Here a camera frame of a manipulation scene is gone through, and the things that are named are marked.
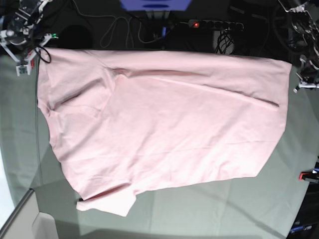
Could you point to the green table cloth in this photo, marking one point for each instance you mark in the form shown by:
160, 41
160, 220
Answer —
263, 207

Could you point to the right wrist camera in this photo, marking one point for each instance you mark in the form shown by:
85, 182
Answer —
23, 69

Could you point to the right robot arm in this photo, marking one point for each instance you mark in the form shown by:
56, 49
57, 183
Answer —
21, 37

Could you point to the pink t-shirt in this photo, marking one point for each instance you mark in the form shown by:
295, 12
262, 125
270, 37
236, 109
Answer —
125, 122

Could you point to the blue box at top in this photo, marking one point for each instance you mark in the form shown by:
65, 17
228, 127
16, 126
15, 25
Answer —
156, 5

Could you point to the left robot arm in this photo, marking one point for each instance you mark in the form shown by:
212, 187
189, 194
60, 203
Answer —
304, 18

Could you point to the blue clamp handle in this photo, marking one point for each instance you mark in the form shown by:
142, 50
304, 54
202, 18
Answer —
163, 32

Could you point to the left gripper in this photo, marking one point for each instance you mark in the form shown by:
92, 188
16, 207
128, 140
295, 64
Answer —
308, 74

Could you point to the black power strip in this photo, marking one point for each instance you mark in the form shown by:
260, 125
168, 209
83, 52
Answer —
216, 25

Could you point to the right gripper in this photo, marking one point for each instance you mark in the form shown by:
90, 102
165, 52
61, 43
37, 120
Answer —
25, 53

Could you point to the white bin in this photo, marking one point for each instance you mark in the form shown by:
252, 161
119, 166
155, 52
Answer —
28, 222

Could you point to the red right table clamp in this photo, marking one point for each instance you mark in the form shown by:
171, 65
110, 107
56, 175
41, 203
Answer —
310, 176

